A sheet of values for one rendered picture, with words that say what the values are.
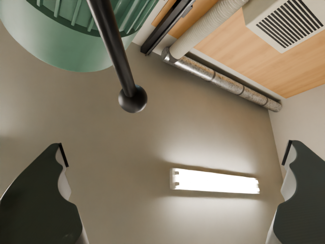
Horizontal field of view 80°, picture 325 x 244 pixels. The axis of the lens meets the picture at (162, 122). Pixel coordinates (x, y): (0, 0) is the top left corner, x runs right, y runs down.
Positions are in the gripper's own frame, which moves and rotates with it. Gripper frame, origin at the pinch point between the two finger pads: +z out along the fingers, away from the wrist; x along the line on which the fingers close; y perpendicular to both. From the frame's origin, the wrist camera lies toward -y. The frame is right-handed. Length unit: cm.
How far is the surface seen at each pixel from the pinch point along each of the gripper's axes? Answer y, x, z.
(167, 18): -6, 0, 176
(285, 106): 119, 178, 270
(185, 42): 14, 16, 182
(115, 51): -4.4, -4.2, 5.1
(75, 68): -0.8, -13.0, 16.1
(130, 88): -0.1, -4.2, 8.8
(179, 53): 25, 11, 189
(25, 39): -4.8, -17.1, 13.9
